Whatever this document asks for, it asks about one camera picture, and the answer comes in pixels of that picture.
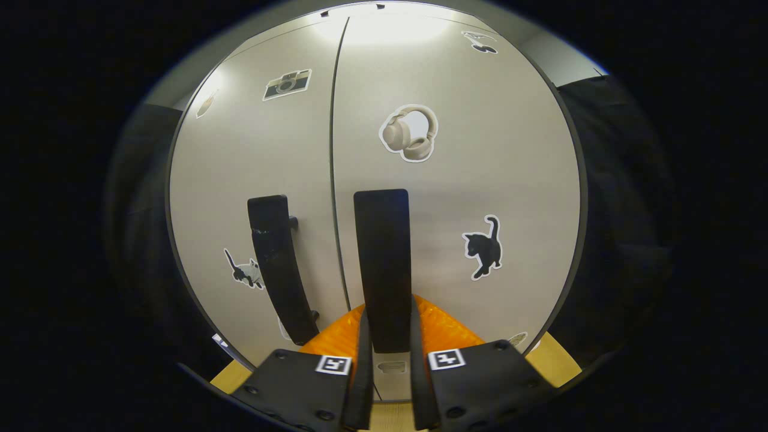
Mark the beige double-door shoe cabinet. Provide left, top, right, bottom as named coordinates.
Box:
left=166, top=2, right=589, bottom=370

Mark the beige cabinet door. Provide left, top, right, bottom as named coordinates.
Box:
left=170, top=18, right=352, bottom=367
left=329, top=12, right=581, bottom=403

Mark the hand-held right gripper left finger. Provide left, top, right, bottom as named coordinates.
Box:
left=230, top=303, right=376, bottom=432

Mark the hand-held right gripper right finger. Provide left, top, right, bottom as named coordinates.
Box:
left=410, top=294, right=559, bottom=432

